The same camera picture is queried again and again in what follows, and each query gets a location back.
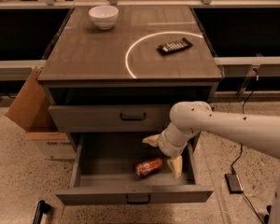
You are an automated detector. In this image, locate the black snack bar packet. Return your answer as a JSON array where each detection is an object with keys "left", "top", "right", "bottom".
[{"left": 157, "top": 37, "right": 193, "bottom": 55}]

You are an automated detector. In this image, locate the brown cardboard box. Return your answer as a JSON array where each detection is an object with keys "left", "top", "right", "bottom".
[{"left": 6, "top": 67, "right": 76, "bottom": 160}]

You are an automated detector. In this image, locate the white ceramic bowl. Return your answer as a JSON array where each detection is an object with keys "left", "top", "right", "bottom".
[{"left": 89, "top": 6, "right": 119, "bottom": 30}]

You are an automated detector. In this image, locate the black power adapter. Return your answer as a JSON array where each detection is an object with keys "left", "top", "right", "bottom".
[{"left": 225, "top": 174, "right": 244, "bottom": 194}]

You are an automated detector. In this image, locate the red coke can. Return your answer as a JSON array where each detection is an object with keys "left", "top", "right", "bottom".
[{"left": 135, "top": 158, "right": 163, "bottom": 177}]

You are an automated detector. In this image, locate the black left base handle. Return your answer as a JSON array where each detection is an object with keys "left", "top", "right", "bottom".
[{"left": 33, "top": 200, "right": 51, "bottom": 224}]

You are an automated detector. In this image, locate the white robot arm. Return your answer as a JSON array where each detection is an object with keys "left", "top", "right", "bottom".
[{"left": 143, "top": 102, "right": 280, "bottom": 224}]

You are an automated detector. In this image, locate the grey drawer cabinet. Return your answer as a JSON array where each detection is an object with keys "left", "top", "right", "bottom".
[{"left": 36, "top": 5, "right": 224, "bottom": 135}]

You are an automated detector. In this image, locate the black power cable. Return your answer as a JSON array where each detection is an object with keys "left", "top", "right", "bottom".
[{"left": 230, "top": 91, "right": 265, "bottom": 224}]

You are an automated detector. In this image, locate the open grey middle drawer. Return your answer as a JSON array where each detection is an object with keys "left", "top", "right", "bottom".
[{"left": 56, "top": 133, "right": 213, "bottom": 205}]

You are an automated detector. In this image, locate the black base handle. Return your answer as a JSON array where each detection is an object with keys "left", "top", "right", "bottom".
[
  {"left": 264, "top": 205, "right": 272, "bottom": 224},
  {"left": 33, "top": 200, "right": 51, "bottom": 224}
]

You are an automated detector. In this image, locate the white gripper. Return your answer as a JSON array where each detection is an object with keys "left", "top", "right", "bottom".
[{"left": 142, "top": 122, "right": 196, "bottom": 179}]

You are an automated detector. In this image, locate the closed grey top drawer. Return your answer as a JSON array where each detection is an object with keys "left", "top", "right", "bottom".
[{"left": 49, "top": 105, "right": 171, "bottom": 133}]

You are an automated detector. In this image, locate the black right base handle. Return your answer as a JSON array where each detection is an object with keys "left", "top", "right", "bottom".
[{"left": 264, "top": 205, "right": 272, "bottom": 224}]

